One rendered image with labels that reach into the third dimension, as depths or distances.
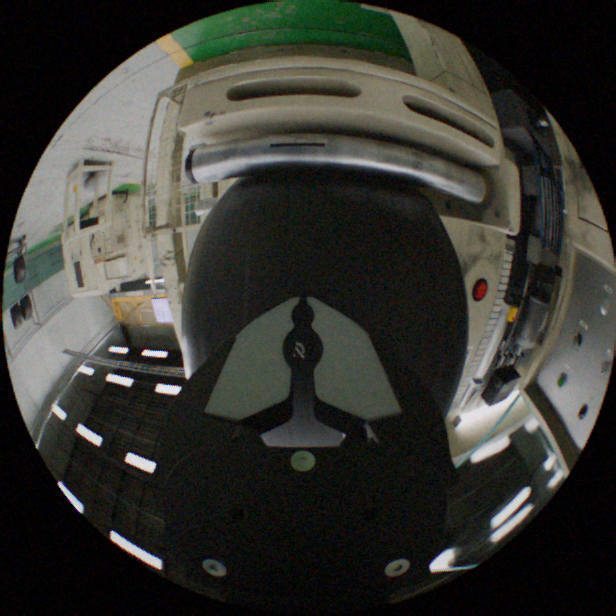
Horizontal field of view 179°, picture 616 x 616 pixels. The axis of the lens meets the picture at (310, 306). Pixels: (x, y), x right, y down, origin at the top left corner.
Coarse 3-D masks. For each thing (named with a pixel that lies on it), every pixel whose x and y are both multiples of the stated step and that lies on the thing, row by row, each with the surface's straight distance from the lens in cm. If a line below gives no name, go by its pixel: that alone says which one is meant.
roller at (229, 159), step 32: (192, 160) 24; (224, 160) 22; (256, 160) 22; (288, 160) 21; (320, 160) 21; (352, 160) 22; (384, 160) 22; (416, 160) 24; (448, 160) 28; (448, 192) 27; (480, 192) 29
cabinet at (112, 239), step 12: (120, 192) 500; (120, 204) 494; (120, 216) 491; (108, 228) 475; (120, 228) 488; (96, 240) 512; (108, 240) 477; (120, 240) 486; (96, 252) 516; (108, 252) 485
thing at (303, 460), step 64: (256, 448) 6; (320, 448) 6; (384, 448) 6; (192, 512) 6; (256, 512) 6; (320, 512) 6; (384, 512) 6; (192, 576) 7; (256, 576) 6; (320, 576) 6; (384, 576) 6
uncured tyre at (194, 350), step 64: (256, 192) 20; (320, 192) 20; (384, 192) 22; (192, 256) 22; (256, 256) 15; (320, 256) 15; (384, 256) 16; (448, 256) 20; (192, 320) 18; (384, 320) 15; (448, 320) 18; (448, 384) 20
